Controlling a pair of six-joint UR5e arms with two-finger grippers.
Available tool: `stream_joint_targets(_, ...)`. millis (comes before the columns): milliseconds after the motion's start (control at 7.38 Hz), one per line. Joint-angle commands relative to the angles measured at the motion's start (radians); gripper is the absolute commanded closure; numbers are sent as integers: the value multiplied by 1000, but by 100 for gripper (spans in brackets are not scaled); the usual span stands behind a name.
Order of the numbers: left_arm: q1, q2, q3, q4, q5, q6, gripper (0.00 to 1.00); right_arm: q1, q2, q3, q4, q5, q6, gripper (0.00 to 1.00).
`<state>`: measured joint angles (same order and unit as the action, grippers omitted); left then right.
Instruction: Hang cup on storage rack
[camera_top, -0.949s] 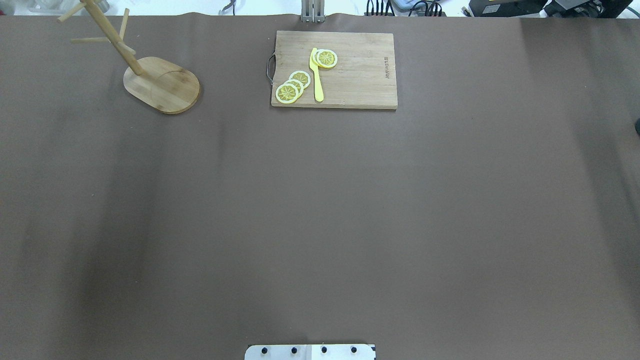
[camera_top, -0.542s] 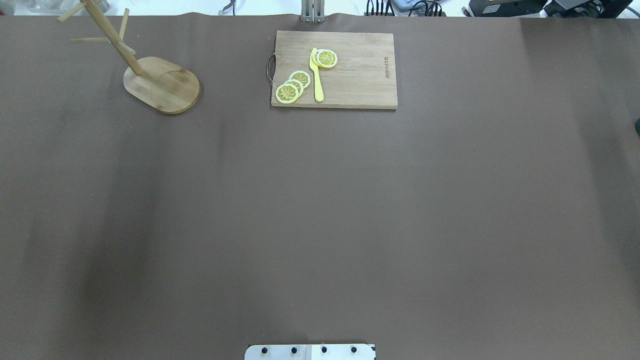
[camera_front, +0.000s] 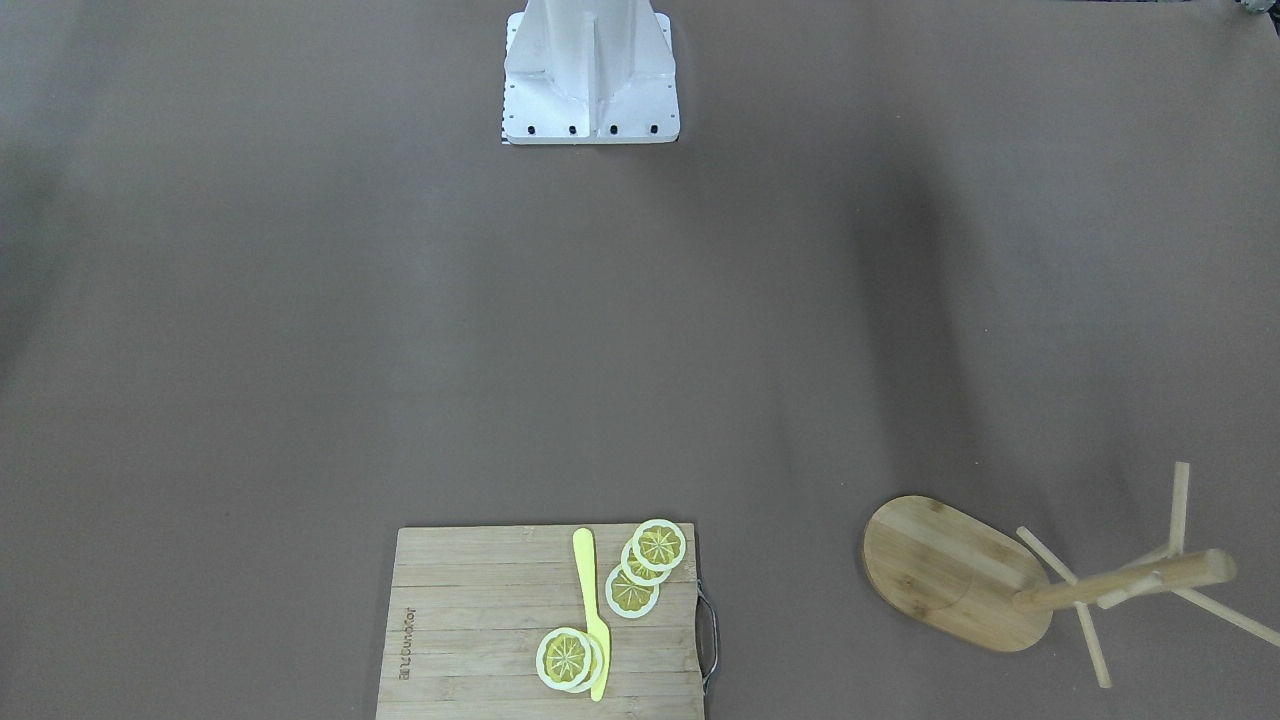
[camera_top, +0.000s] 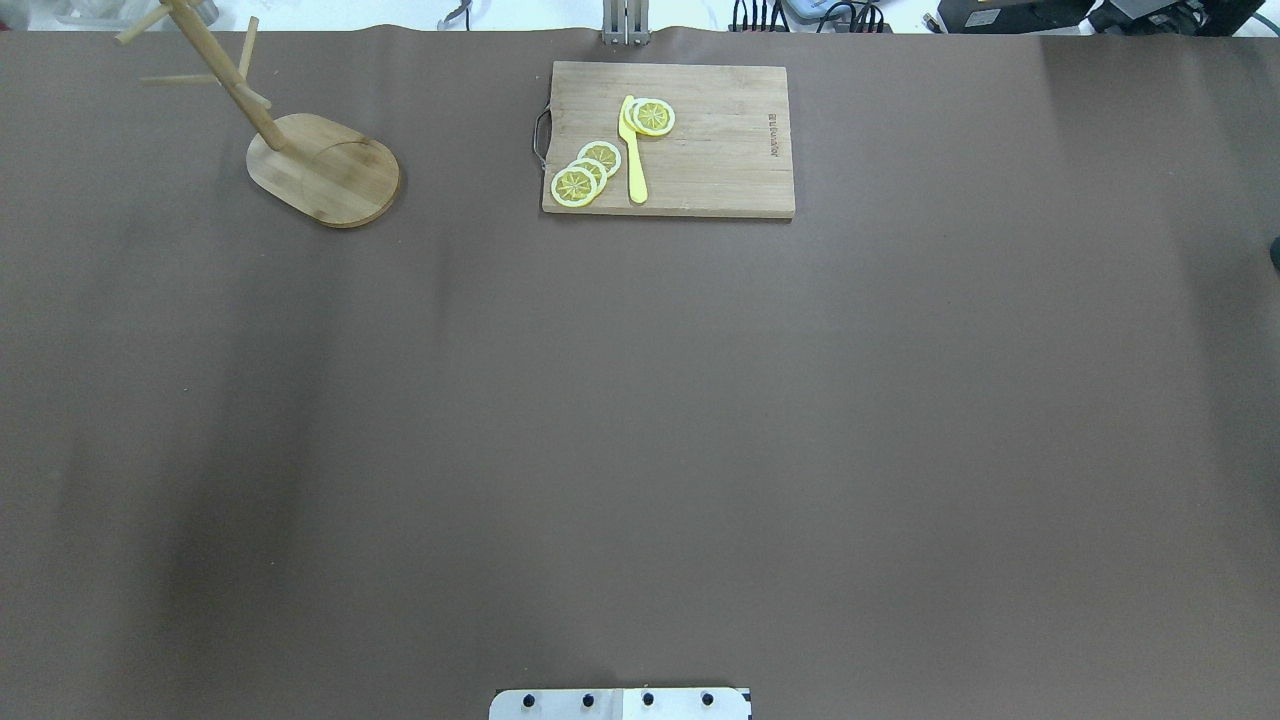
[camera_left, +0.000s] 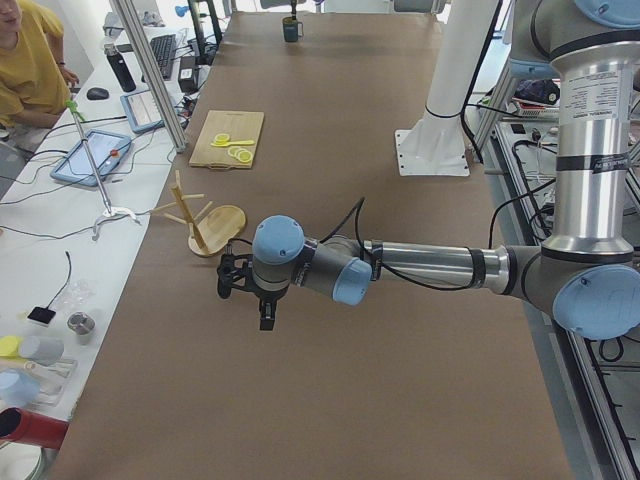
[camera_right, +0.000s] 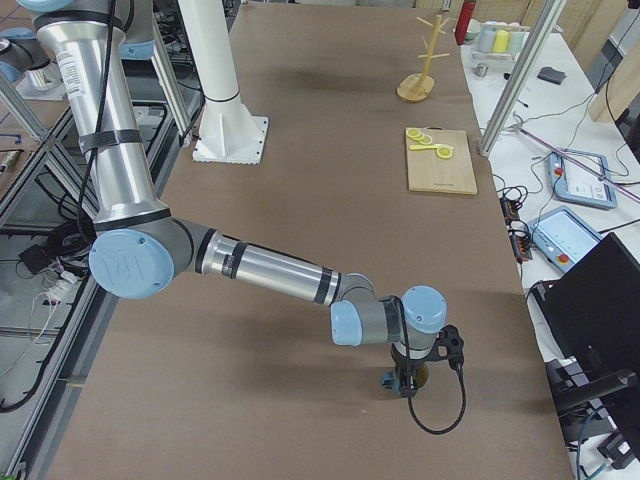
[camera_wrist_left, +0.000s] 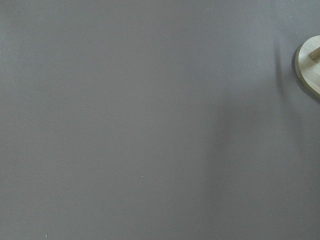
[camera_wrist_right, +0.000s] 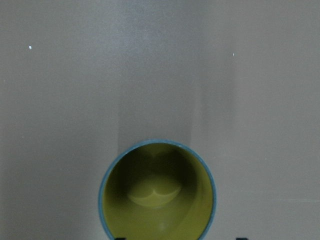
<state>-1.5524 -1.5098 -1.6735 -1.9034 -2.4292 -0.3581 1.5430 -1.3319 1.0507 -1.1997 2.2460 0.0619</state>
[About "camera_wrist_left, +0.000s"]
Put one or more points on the wooden cup storage rack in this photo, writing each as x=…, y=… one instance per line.
x=307, y=65

